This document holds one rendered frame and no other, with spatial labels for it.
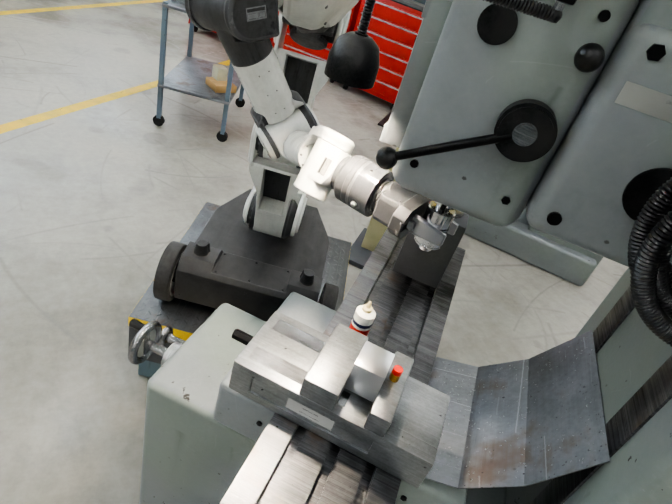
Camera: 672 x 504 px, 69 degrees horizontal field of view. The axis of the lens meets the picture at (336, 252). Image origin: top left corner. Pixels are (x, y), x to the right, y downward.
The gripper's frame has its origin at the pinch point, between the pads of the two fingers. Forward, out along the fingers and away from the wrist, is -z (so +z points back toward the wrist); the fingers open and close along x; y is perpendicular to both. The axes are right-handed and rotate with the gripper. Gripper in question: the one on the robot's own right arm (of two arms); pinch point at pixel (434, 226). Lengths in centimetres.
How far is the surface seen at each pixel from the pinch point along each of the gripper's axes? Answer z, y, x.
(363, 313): 4.9, 23.0, -1.7
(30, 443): 82, 124, -29
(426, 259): 5.3, 24.8, 29.7
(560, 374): -30.9, 21.8, 14.7
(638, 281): -25.2, -17.3, -21.5
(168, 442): 29, 69, -24
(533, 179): -10.7, -16.7, -7.0
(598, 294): -58, 123, 263
